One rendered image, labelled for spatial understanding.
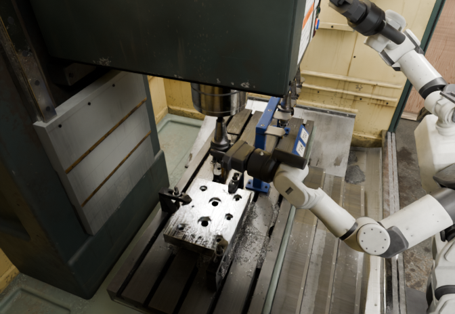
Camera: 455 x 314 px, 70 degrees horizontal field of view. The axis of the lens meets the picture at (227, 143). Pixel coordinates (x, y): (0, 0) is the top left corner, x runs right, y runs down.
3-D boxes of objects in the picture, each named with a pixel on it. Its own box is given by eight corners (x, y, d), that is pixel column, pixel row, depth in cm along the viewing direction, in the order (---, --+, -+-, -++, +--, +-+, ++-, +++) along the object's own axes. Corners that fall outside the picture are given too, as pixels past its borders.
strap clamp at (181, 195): (194, 213, 130) (191, 187, 121) (191, 219, 127) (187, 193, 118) (165, 205, 133) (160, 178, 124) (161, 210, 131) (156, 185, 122)
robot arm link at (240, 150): (242, 130, 103) (276, 142, 98) (242, 153, 109) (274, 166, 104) (220, 151, 94) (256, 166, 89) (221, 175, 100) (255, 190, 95)
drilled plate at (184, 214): (250, 199, 130) (251, 191, 127) (225, 262, 109) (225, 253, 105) (198, 186, 136) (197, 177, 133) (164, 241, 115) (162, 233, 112)
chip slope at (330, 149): (346, 148, 205) (356, 114, 189) (335, 236, 153) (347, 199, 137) (215, 122, 229) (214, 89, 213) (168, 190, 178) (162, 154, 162)
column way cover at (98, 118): (158, 160, 155) (139, 59, 123) (95, 239, 121) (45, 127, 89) (149, 158, 157) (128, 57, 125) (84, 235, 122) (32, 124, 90)
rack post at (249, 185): (270, 185, 142) (275, 130, 123) (267, 193, 138) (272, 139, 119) (248, 179, 144) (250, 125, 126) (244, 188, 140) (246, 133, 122)
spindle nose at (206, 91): (213, 84, 101) (211, 47, 94) (258, 98, 94) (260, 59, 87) (180, 107, 91) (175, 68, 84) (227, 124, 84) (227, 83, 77)
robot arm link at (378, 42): (368, 2, 103) (391, 18, 107) (347, 33, 107) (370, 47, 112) (391, 10, 93) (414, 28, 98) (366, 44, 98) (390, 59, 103)
